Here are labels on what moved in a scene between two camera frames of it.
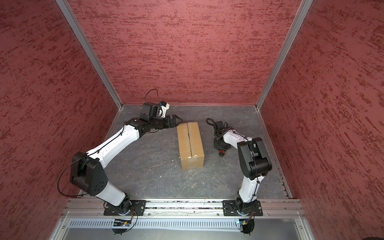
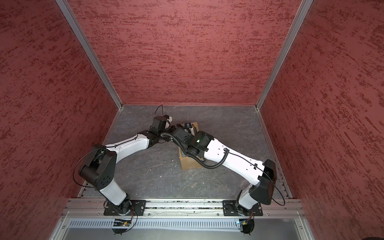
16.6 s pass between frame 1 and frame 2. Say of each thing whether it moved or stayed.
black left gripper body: moved
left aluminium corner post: stayed
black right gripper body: moved
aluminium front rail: stayed
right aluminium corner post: stayed
